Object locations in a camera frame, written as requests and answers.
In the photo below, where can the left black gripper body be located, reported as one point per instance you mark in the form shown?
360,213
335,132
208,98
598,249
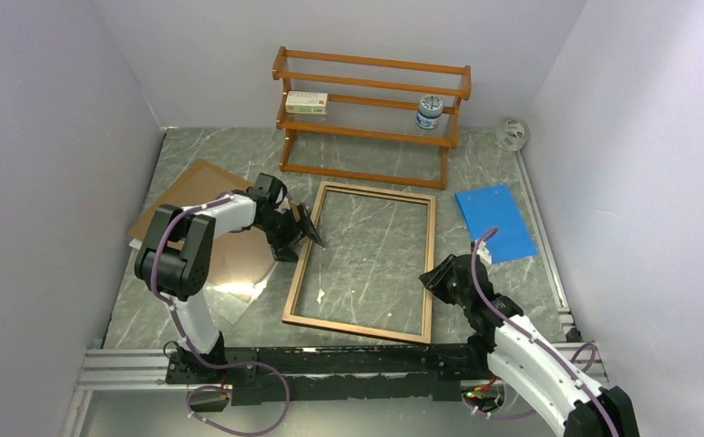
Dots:
280,224

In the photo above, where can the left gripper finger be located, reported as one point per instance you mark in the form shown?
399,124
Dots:
307,227
284,250

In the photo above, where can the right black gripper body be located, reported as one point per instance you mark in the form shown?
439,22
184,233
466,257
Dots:
443,284

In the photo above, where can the brown cardboard backing board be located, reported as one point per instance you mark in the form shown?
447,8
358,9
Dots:
199,184

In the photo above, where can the white photo paper sheet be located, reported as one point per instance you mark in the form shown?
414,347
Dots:
240,267

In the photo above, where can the picture frame black and gold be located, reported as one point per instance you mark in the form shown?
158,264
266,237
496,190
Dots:
363,280

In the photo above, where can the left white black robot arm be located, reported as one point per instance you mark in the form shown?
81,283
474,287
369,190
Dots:
175,255

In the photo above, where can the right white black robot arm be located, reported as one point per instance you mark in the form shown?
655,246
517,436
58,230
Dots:
506,344

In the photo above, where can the blue clipboard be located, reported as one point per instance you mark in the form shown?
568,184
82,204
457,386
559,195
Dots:
495,207

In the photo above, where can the white red small box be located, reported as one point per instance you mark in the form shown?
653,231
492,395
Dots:
303,102

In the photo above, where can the clear tape roll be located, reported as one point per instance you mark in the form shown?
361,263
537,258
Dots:
511,134

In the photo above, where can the orange wooden shelf rack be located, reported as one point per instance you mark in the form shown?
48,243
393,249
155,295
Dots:
373,98

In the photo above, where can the blue white ceramic jar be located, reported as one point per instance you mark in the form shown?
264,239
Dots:
429,111

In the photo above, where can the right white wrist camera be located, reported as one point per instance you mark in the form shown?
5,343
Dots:
481,250

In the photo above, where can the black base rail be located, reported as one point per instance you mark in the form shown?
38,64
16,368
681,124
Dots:
440,372

